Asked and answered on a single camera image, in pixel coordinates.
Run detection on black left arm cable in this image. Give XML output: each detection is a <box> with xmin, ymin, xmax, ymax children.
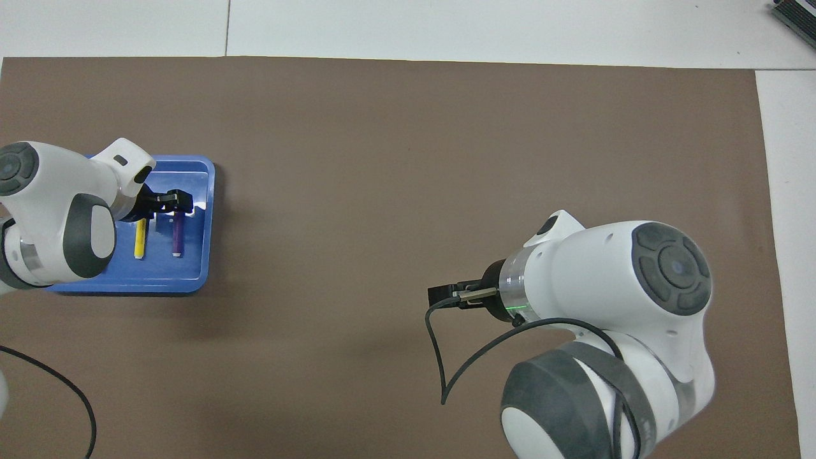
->
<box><xmin>0</xmin><ymin>346</ymin><xmax>96</xmax><ymax>459</ymax></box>

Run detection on striped dark device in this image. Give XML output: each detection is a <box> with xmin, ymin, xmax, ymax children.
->
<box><xmin>770</xmin><ymin>0</ymin><xmax>816</xmax><ymax>48</ymax></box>

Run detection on blue plastic tray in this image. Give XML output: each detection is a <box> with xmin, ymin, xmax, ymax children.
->
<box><xmin>45</xmin><ymin>155</ymin><xmax>216</xmax><ymax>294</ymax></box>

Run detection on brown table mat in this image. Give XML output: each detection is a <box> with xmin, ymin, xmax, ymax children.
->
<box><xmin>0</xmin><ymin>56</ymin><xmax>801</xmax><ymax>459</ymax></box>

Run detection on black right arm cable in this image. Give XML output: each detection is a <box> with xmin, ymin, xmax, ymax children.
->
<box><xmin>425</xmin><ymin>287</ymin><xmax>641</xmax><ymax>459</ymax></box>

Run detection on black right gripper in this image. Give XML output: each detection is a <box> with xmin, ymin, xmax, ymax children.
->
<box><xmin>428</xmin><ymin>258</ymin><xmax>507</xmax><ymax>316</ymax></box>

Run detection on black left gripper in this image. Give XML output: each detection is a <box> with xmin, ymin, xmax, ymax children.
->
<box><xmin>118</xmin><ymin>184</ymin><xmax>194</xmax><ymax>224</ymax></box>

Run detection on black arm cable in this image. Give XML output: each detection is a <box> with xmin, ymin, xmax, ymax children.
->
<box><xmin>0</xmin><ymin>346</ymin><xmax>96</xmax><ymax>459</ymax></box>
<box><xmin>425</xmin><ymin>287</ymin><xmax>641</xmax><ymax>459</ymax></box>

